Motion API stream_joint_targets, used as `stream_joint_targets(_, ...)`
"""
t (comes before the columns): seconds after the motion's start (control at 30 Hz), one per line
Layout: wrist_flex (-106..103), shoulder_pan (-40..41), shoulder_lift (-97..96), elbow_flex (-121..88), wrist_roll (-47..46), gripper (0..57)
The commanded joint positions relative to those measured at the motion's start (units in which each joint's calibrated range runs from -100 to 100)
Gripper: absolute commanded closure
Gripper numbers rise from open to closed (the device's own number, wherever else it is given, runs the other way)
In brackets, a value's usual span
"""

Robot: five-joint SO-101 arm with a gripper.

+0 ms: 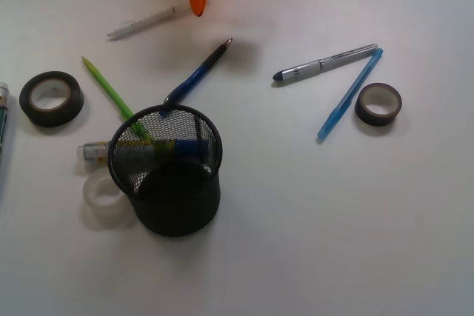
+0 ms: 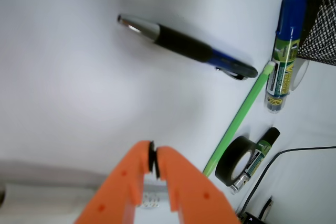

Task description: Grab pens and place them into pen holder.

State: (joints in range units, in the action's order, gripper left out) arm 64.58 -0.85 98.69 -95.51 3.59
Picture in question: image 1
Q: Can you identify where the large black tape roll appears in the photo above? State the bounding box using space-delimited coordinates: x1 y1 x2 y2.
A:
19 71 84 127

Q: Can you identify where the dark blue pen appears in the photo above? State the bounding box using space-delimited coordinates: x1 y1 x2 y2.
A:
163 38 233 105

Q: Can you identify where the white pen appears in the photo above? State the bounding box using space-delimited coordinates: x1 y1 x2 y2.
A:
107 4 193 41

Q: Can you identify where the blue cap marker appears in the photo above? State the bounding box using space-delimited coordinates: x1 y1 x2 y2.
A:
77 139 210 163

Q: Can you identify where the small dark tape roll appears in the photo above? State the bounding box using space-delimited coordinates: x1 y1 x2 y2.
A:
355 83 402 127

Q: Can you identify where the black cap marker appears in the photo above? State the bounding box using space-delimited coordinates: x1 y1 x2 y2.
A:
0 83 10 151

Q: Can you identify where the light blue pen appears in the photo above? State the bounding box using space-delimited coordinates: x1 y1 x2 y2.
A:
316 48 383 143

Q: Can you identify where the black mesh pen holder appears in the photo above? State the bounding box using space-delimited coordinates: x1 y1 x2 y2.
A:
107 104 223 238

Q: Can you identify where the green pen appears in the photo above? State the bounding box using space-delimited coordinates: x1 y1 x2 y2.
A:
81 56 150 139

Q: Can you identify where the silver pen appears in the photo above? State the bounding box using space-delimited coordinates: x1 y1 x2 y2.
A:
273 44 378 82

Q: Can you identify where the clear tape roll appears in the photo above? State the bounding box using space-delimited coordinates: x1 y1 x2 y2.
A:
82 168 129 223

